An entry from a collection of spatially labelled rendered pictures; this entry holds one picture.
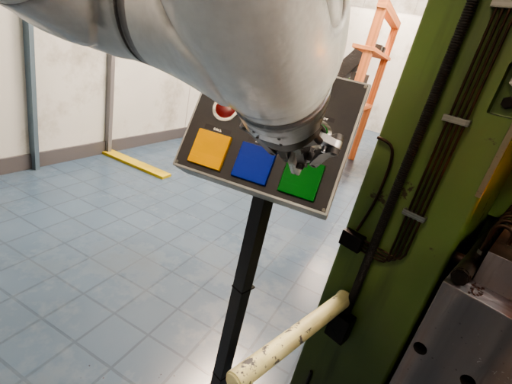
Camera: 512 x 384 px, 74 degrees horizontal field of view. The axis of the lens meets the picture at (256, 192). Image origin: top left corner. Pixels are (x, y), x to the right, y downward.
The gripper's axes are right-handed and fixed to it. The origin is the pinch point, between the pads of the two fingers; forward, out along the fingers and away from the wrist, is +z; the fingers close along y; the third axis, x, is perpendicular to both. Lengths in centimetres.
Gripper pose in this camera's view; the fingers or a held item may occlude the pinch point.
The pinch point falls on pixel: (296, 161)
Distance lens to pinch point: 53.9
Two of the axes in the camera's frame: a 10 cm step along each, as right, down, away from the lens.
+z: 1.8, 1.8, 9.7
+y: 9.2, 3.1, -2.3
